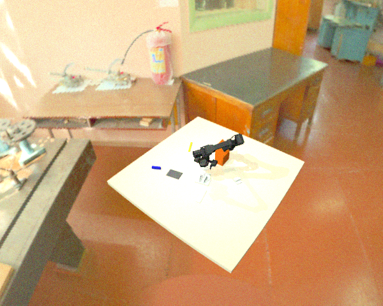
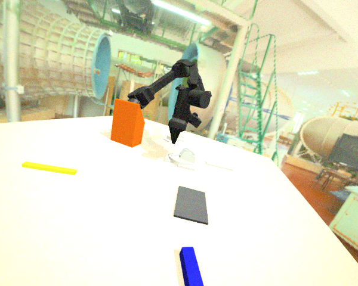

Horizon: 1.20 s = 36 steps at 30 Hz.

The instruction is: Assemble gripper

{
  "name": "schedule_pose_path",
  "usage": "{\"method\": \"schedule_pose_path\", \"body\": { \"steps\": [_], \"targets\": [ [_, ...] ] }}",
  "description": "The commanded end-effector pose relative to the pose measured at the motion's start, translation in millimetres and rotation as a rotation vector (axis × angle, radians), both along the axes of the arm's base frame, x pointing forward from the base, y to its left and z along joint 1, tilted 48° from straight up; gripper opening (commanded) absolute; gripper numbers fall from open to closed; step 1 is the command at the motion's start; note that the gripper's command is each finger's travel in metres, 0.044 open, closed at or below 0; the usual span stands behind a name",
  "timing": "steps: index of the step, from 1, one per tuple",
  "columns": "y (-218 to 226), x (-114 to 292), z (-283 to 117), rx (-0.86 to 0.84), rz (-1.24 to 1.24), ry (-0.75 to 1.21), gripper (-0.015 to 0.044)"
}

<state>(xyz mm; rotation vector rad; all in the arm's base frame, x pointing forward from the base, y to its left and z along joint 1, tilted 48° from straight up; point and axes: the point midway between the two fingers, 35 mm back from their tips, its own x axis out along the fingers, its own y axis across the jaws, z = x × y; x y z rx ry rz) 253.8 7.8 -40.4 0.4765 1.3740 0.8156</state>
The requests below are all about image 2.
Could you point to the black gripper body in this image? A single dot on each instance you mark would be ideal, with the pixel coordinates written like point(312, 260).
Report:
point(179, 116)

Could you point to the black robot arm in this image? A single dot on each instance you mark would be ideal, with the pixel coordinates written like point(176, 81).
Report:
point(195, 95)

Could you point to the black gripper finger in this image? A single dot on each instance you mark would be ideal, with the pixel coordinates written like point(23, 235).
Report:
point(174, 133)

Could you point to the yellow flat bar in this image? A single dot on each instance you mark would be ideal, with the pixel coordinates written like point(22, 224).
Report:
point(55, 169)

